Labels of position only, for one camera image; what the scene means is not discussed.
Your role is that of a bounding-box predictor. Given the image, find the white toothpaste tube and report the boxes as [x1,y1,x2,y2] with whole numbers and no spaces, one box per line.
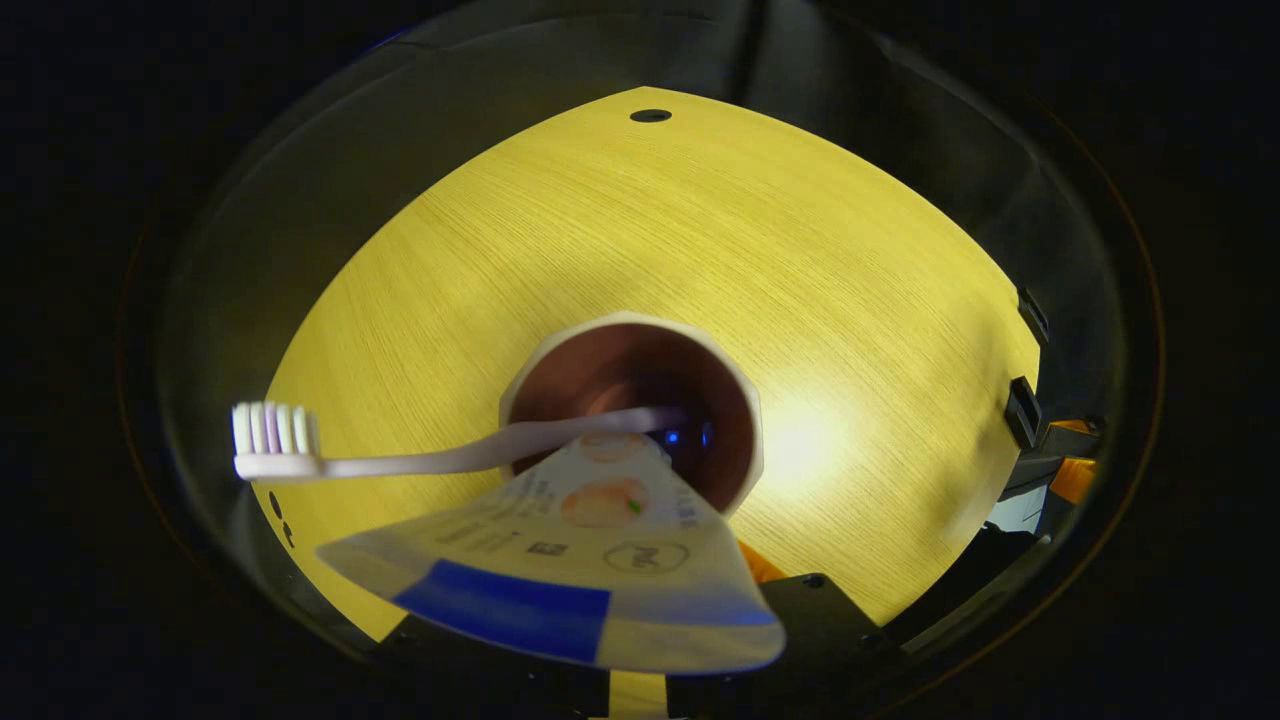
[315,430,789,677]

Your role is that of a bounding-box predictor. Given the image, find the black desk edge bracket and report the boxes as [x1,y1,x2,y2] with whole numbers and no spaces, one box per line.
[1015,287,1051,346]
[1003,375,1046,451]

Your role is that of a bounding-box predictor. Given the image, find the black backdrop cloth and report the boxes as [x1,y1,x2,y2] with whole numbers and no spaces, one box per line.
[150,0,1151,651]

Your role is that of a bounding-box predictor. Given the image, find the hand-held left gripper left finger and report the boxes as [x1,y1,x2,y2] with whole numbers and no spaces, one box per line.
[375,614,612,720]

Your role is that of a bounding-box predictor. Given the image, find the beige cup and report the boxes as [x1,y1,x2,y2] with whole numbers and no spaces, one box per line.
[497,310,767,521]

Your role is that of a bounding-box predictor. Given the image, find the white toothbrush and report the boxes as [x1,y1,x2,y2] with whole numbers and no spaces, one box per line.
[230,400,691,484]

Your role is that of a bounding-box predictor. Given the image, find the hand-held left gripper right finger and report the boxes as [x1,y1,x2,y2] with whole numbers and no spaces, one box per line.
[667,540,903,720]

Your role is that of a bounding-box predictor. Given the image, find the wooden desktop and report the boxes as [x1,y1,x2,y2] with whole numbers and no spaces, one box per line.
[250,85,1043,720]

